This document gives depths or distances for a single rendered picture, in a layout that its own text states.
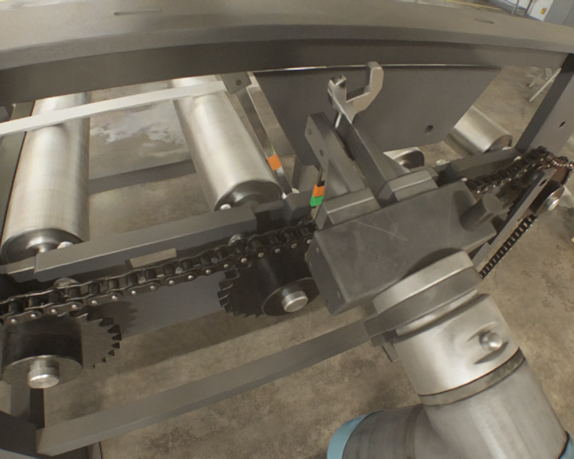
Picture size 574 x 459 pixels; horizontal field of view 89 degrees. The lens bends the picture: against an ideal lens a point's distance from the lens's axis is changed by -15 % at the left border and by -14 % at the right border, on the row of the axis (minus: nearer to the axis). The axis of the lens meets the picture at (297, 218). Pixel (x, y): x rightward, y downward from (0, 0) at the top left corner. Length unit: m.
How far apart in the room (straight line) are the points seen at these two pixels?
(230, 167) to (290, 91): 0.21
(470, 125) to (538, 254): 1.46
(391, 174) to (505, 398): 0.17
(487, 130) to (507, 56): 0.32
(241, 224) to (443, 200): 0.23
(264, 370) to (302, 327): 0.47
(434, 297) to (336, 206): 0.09
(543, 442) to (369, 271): 0.14
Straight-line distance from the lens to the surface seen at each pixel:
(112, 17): 0.24
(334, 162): 0.26
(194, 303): 0.51
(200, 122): 0.62
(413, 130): 0.46
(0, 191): 0.82
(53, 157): 0.61
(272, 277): 0.40
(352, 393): 1.31
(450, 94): 0.48
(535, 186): 0.66
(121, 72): 0.30
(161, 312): 0.51
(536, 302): 1.96
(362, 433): 0.31
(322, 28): 0.24
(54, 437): 1.01
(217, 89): 0.70
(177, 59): 0.30
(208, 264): 0.35
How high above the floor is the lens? 1.23
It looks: 46 degrees down
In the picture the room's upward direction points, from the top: 10 degrees clockwise
